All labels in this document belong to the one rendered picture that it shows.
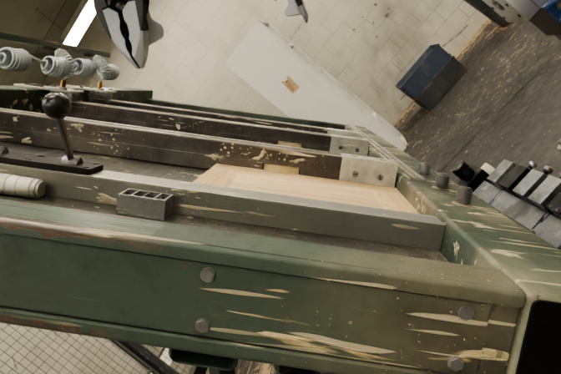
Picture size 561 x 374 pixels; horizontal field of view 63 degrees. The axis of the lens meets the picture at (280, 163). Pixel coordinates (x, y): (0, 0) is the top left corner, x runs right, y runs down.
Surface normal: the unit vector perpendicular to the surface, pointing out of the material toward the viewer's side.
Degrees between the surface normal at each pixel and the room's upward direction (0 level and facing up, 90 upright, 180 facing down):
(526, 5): 90
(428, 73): 90
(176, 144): 90
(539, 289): 58
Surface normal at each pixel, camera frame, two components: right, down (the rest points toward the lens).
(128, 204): -0.06, 0.13
